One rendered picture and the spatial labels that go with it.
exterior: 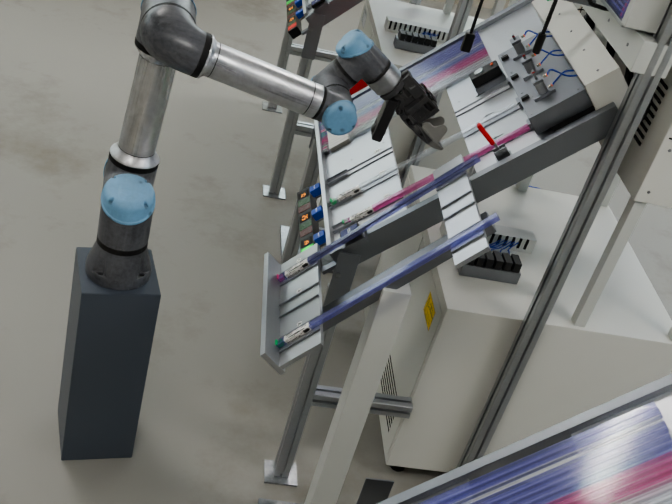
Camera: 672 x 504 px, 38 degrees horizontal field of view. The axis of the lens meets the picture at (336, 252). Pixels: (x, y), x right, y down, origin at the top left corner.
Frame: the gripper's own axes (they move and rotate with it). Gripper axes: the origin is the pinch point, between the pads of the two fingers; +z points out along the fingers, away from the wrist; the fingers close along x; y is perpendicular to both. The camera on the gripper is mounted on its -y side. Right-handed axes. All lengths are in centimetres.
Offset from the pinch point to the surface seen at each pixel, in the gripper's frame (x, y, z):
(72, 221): 80, -129, -20
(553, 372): -21, -14, 62
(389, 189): -5.9, -14.2, -1.5
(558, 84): -9.9, 31.7, 1.3
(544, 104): -14.8, 27.2, 0.4
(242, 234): 89, -95, 28
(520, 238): 9.9, -3.1, 43.9
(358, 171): 9.2, -21.3, -2.9
